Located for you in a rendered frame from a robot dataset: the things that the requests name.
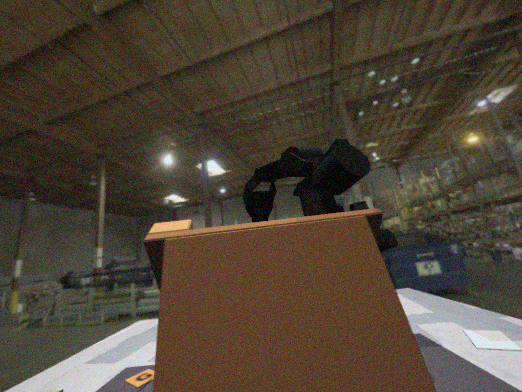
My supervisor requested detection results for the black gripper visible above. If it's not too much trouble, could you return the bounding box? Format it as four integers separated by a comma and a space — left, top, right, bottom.
303, 201, 398, 253

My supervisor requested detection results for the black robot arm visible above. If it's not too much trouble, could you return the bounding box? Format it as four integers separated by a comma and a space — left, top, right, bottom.
243, 138, 370, 223

